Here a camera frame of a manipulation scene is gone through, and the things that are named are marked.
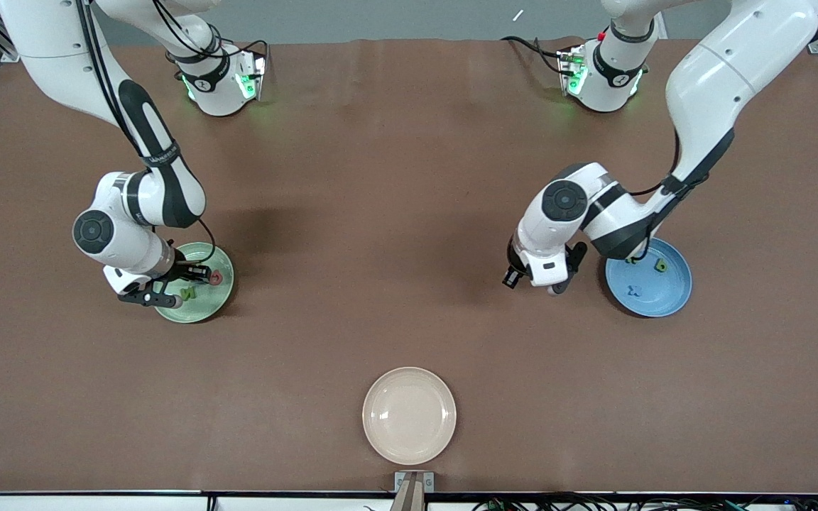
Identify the white table edge rail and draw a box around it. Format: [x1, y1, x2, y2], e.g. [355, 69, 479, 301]
[0, 491, 818, 511]

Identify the light green plate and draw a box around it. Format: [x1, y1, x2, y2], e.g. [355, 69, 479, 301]
[156, 242, 235, 324]

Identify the black right arm base cable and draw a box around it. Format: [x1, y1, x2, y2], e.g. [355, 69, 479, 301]
[221, 35, 271, 79]

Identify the beige plate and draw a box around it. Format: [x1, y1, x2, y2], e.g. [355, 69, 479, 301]
[362, 366, 457, 466]

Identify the black arm base cable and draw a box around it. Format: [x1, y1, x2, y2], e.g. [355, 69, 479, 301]
[500, 35, 573, 75]
[221, 35, 271, 79]

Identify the brown table cover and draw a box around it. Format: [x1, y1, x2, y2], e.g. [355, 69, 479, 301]
[0, 37, 818, 495]

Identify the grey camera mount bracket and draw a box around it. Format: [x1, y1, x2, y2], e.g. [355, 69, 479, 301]
[394, 471, 435, 511]

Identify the blue plate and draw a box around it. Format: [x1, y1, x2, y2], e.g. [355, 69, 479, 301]
[605, 239, 693, 318]

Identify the black left arm base cable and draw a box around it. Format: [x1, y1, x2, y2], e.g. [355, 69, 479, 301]
[500, 35, 573, 75]

